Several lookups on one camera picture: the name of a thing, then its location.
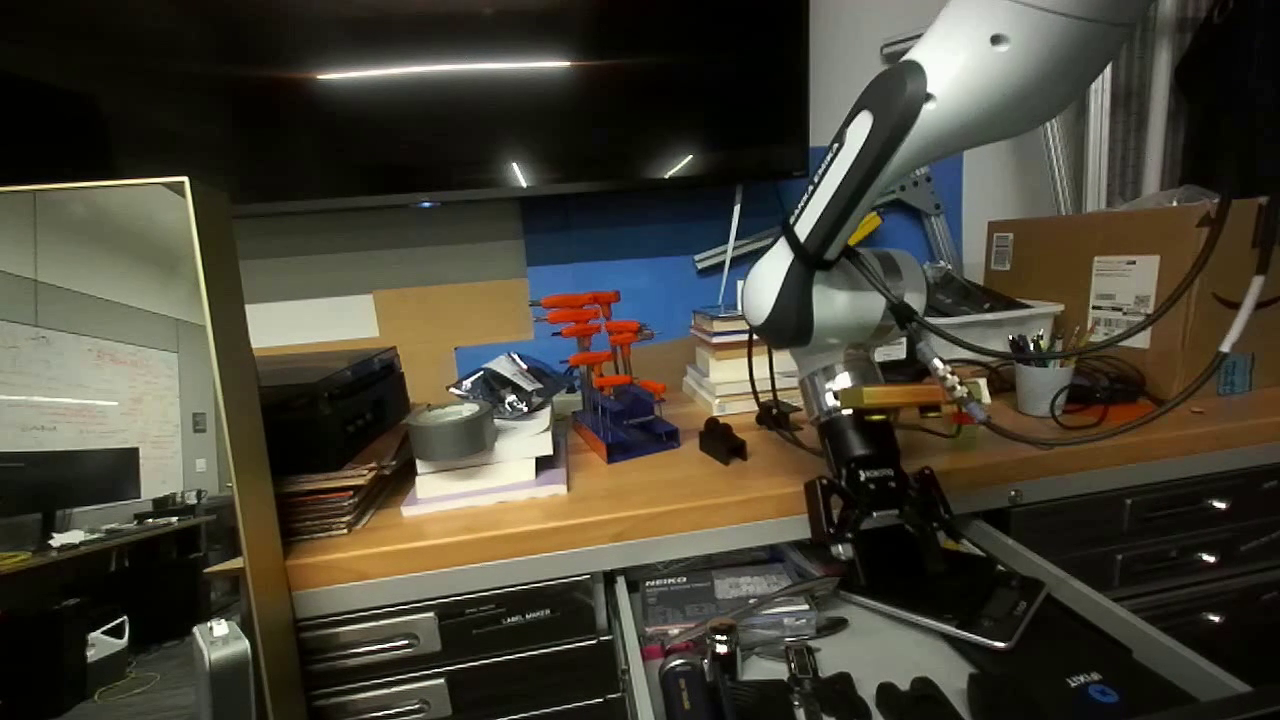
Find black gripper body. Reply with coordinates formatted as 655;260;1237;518
817;413;916;508

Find tall black plastic block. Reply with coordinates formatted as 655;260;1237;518
842;513;942;591

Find black U-shaped bracket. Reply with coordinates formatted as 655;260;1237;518
695;413;757;470

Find grey metal tool drawer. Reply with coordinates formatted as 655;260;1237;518
604;513;1280;720

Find dark drawer cabinet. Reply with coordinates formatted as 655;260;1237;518
996;458;1280;705

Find black Taylor kitchen scale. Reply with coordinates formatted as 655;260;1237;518
832;535;1052;655

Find clear plastic bags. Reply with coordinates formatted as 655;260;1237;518
634;548;843;661

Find stack of books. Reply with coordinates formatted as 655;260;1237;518
682;365;803;420

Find white pen cup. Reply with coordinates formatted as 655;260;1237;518
1012;355;1083;424

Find thick cream book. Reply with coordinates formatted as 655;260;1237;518
690;341;773;394

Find red spine book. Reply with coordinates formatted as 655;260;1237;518
690;326;770;352

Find white plastic bin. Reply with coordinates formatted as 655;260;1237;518
916;293;1074;367

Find dark cover book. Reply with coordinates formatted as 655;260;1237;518
690;309;773;335

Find black box with blue logo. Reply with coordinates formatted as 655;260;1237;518
970;598;1211;720

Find black ribbed case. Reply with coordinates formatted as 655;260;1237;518
655;633;751;720

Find yellow bar tool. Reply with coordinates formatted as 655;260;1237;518
843;210;889;252

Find thin white rod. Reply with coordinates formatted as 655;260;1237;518
716;179;747;316

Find orange hex keys blue stand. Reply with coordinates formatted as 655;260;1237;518
530;286;690;470

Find brown cardboard box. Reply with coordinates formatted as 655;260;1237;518
980;195;1280;408

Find silver foil bag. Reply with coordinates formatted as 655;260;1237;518
448;350;571;424

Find cork board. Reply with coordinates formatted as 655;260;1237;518
369;273;539;408

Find brown folder stack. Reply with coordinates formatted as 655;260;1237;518
274;424;422;548

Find black equipment stack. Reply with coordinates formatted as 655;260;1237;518
255;344;418;481

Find white paper sheet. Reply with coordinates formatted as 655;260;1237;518
239;290;388;355

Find grey trash bin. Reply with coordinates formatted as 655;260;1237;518
189;612;261;720

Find tan wrist camera box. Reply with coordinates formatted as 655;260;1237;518
838;377;954;416

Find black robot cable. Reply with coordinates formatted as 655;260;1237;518
746;195;1280;458

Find black cable loop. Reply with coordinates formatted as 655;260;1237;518
1047;355;1169;431

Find grey duct tape roll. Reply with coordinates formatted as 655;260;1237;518
401;398;497;470

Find dark cabinet with silver handles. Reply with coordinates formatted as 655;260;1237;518
292;574;634;720

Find silver wall rail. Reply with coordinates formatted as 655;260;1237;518
875;31;942;68

